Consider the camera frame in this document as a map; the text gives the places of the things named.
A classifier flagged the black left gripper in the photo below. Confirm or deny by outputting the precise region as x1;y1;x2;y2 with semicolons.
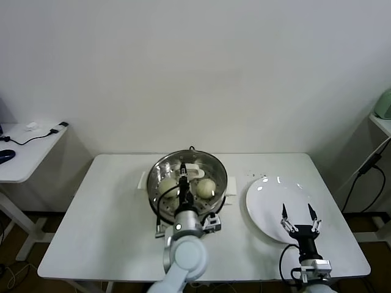
177;162;196;212

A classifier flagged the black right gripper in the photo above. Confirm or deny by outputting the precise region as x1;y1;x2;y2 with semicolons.
280;203;322;262

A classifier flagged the glass pot lid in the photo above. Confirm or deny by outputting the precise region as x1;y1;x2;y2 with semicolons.
148;151;228;214

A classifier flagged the white steamed baozi bun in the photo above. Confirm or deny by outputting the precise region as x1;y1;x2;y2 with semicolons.
195;178;217;199
158;178;181;200

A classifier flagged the perforated steel steamer basket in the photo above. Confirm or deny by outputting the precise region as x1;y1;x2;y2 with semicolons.
145;149;228;226

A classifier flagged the white round plate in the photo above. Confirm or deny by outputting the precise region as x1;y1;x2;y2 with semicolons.
246;176;323;245

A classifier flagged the white table with slanted leg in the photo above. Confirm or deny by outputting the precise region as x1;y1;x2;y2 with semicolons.
335;112;391;193

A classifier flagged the pale green appliance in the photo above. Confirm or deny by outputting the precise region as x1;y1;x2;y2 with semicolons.
374;87;391;120

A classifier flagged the white side table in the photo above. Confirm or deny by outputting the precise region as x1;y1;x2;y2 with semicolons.
0;121;70;262

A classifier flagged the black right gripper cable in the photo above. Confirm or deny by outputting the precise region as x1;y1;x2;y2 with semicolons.
279;244;303;285

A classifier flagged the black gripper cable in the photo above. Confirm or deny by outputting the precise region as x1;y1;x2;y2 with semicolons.
154;183;184;239
279;244;303;285

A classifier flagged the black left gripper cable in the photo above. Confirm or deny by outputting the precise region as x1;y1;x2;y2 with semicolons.
154;183;184;239

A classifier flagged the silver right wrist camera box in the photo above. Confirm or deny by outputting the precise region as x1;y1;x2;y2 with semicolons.
300;259;333;284

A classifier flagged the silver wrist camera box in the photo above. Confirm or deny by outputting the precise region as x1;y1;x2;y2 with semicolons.
300;259;333;284
201;213;222;233

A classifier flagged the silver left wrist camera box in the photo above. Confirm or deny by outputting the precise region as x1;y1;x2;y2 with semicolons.
201;213;222;233

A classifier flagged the black power adapter cable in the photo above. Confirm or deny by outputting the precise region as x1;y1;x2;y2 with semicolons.
340;143;391;214

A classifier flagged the black cable with plug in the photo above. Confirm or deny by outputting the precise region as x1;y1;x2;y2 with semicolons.
0;121;68;147

